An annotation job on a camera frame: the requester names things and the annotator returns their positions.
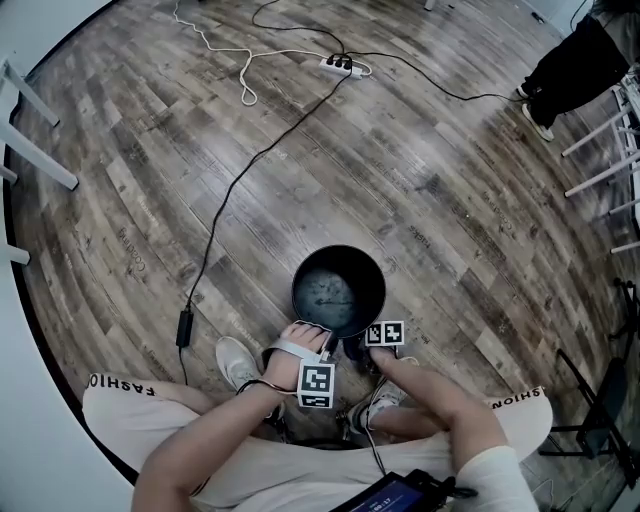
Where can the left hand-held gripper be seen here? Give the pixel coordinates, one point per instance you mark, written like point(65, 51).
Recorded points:
point(316, 385)

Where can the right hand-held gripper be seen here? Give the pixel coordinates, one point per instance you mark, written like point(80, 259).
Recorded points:
point(385, 334)

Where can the dark blue cloth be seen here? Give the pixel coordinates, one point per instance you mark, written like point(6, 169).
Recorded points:
point(356, 352)

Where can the black round bucket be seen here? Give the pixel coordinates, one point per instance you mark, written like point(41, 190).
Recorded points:
point(340, 295)

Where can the person's right forearm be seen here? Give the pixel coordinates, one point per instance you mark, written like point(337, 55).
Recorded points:
point(435, 395)

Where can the person's left forearm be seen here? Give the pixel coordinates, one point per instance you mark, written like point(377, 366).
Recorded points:
point(200, 445)

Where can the person's left hand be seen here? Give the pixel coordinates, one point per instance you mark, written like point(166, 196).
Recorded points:
point(285, 372)

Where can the black stool with chrome base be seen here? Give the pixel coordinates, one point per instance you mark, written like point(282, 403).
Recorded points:
point(345, 422)

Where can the person's right white sock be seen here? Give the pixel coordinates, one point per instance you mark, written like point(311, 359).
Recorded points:
point(359, 417)

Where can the person's right white shoe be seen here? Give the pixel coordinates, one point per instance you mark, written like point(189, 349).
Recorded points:
point(390, 397)

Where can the person's right leg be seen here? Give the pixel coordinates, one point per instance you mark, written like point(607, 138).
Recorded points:
point(410, 417)

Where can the black screen device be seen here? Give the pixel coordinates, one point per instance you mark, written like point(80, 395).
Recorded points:
point(385, 500)

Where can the black power adapter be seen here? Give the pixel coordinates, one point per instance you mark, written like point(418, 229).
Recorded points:
point(185, 329)

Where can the person's white shirt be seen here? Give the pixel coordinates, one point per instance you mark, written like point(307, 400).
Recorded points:
point(500, 480)

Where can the black folding chair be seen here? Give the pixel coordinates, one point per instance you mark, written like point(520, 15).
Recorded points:
point(607, 405)

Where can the black stand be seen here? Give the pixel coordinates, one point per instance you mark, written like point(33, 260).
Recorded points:
point(629, 320)

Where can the white table frame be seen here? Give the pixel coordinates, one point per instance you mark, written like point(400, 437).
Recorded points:
point(600, 178)

